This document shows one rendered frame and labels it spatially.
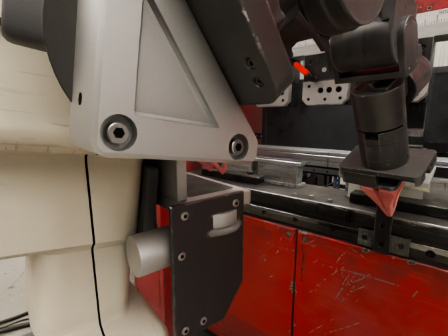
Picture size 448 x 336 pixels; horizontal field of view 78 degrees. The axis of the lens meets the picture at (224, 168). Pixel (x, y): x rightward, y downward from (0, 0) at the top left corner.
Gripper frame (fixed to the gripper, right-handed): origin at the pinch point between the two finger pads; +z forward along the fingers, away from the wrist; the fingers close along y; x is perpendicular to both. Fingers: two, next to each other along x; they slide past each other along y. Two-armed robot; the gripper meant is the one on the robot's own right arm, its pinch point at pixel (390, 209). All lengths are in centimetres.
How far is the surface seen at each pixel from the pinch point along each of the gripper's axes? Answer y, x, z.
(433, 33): 10, -56, -11
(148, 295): 107, 30, 69
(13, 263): 245, 88, 67
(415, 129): 12, -48, 12
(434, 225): 2.1, -26.4, 27.1
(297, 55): 47, -49, -14
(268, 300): 47, 0, 60
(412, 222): 6.4, -25.3, 27.0
